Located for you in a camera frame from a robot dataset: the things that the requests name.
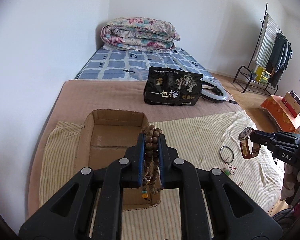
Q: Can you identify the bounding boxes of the brown leather wrist watch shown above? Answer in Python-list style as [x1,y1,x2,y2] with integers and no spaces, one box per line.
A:
[238,127,261,160]

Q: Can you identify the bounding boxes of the brown wooden bead necklace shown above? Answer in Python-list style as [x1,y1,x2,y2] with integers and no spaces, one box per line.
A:
[140,124,164,202]

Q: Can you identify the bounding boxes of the black bangle ring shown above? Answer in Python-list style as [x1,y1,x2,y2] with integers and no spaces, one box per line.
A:
[219,145,235,164]

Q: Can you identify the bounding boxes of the red string jade pendant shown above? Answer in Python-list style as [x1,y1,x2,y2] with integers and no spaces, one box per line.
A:
[223,164,237,177]

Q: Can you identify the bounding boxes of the gloved right hand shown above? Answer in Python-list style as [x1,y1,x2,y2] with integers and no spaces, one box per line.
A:
[280,163,300,202]

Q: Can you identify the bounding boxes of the orange gift box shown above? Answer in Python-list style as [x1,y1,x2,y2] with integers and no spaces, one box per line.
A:
[260,95,300,133]

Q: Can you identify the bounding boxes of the brown cardboard tray box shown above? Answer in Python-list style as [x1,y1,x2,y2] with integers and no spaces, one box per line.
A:
[73,108,161,212]

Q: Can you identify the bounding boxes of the cardboard paper bag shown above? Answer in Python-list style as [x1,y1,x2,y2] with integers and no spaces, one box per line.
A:
[281,91,300,118]

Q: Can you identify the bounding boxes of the black snack bag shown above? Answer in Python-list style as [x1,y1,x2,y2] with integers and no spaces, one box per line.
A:
[143,67,203,106]

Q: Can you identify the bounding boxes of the yellow green box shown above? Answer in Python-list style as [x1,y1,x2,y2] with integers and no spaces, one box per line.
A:
[254,66,271,85]

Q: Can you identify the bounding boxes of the black metal clothes rack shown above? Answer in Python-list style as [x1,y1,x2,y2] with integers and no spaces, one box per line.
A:
[233,11,293,95]

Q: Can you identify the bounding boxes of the brown bed blanket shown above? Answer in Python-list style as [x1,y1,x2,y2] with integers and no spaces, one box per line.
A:
[27,80,241,216]

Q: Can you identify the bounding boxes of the blue plaid mattress sheet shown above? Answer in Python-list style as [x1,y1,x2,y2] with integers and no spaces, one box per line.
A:
[76,48,220,83]

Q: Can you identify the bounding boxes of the striped hanging cloth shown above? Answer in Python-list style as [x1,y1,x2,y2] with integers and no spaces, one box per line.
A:
[253,14,279,68]

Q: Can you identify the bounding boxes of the dark hanging clothes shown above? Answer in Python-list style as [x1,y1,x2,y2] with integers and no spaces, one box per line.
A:
[266,32,292,87]

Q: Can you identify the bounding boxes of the folded floral quilt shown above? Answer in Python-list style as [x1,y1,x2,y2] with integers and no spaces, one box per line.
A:
[100,17,180,52]

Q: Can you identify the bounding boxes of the white ring light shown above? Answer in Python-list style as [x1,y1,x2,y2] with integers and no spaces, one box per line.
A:
[200,77,237,104]

